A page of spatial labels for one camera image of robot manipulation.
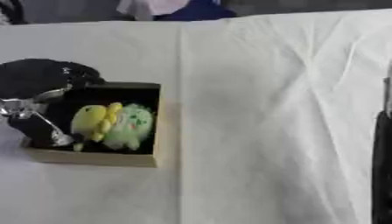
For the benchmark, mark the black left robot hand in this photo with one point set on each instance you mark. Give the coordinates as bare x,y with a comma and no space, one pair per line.
35,77

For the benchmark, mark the tan cardboard box black inside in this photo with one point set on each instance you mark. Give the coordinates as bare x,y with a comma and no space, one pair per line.
163,128

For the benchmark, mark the yellow soft toy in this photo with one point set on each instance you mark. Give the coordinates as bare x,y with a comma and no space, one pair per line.
88,120

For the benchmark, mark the pale green soft toy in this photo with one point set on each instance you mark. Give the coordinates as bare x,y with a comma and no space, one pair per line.
130,125

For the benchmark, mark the person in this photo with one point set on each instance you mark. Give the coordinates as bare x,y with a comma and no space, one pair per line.
194,10

